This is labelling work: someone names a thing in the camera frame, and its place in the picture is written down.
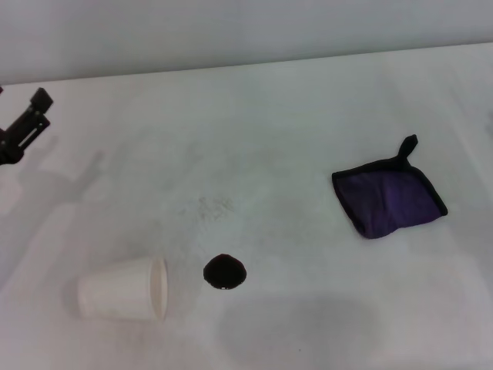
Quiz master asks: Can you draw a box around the white paper cup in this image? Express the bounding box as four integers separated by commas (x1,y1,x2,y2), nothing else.
76,256,169,323

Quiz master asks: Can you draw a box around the purple rag with black trim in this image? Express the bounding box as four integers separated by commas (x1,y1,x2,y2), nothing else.
331,133,449,241

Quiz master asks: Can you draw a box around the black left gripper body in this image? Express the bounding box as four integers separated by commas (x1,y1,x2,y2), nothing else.
0,126,26,166

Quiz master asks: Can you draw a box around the black water stain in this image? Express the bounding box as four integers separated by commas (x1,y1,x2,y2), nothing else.
203,253,248,291

